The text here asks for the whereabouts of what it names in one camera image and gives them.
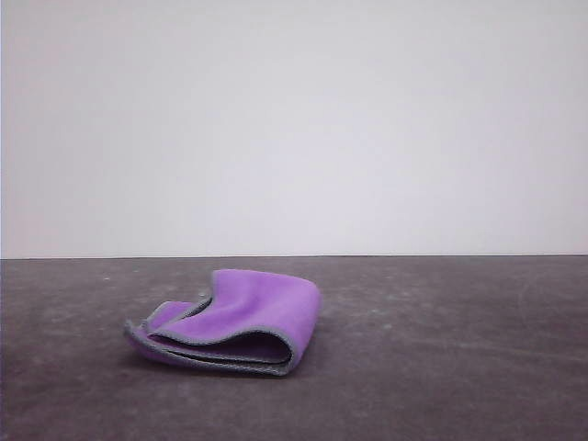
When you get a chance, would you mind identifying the purple towel with grey hem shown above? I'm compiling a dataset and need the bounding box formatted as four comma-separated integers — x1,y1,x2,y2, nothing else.
122,268,323,379

